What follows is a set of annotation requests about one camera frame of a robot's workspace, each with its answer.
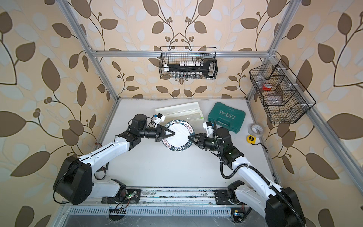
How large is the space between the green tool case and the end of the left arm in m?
0.43

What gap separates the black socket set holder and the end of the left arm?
1.14 ft

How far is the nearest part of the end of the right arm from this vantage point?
602mm

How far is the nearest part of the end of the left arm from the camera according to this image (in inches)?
25.8

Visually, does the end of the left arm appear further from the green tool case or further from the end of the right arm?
the green tool case

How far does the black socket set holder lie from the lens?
82 centimetres

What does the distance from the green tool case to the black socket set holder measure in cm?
30

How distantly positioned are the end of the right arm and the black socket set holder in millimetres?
394

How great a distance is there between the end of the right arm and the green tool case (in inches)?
13.3

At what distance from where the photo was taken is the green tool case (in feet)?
3.34
